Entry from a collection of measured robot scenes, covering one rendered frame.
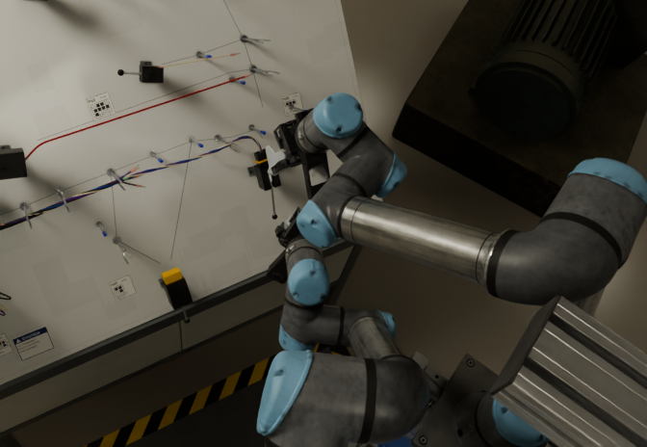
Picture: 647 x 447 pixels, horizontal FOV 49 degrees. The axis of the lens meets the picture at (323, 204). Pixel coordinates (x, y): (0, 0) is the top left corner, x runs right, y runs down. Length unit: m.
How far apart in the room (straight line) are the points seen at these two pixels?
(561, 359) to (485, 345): 2.26
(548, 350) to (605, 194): 0.45
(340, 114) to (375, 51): 2.26
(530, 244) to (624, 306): 2.24
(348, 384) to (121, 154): 0.86
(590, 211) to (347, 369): 0.38
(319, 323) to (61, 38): 0.78
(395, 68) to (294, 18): 1.71
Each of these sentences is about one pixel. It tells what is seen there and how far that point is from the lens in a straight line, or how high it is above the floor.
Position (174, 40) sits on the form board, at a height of 1.30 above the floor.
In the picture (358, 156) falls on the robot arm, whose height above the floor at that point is 1.54.
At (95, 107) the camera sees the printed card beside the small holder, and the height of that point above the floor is 1.24.
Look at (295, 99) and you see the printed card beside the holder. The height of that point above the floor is 1.15.
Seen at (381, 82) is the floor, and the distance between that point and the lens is 3.31.
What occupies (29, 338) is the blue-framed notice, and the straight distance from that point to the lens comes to 1.72.
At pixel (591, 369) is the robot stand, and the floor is 2.03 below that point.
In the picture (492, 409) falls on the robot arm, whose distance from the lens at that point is 1.30.
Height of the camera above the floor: 2.53
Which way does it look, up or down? 61 degrees down
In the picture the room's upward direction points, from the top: 18 degrees clockwise
